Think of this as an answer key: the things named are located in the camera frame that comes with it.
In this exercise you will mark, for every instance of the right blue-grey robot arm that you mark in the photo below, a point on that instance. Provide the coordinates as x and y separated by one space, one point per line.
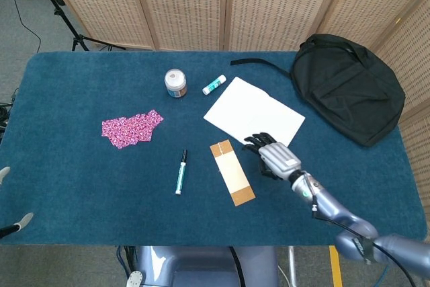
336 211

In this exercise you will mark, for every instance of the black backpack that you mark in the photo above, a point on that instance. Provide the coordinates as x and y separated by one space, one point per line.
346 88

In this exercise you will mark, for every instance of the black tripod stand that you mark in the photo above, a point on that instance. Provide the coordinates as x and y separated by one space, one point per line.
67 21

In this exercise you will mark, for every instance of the pink patterned paper pieces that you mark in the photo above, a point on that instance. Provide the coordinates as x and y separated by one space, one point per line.
131 129

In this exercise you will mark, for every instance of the white book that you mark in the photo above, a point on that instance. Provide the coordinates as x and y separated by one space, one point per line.
252 109

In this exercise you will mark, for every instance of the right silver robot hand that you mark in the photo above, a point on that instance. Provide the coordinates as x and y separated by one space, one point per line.
277 159

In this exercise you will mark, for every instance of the brown cardboard strip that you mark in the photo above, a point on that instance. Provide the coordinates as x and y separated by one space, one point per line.
231 172

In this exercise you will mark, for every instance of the green marker black cap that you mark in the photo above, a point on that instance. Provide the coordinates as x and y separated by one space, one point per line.
180 174

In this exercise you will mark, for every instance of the blue-grey robot torso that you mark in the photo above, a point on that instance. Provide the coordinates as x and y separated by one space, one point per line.
201 267

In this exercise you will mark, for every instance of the green and white glue stick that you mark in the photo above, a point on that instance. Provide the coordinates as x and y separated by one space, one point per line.
213 85

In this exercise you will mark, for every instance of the blue carpet table cover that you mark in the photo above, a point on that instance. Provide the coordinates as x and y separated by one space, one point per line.
100 193

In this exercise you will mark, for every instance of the peanut butter jar white lid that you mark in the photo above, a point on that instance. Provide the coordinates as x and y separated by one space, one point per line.
175 82

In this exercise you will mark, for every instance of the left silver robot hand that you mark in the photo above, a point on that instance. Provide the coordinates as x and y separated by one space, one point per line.
23 220

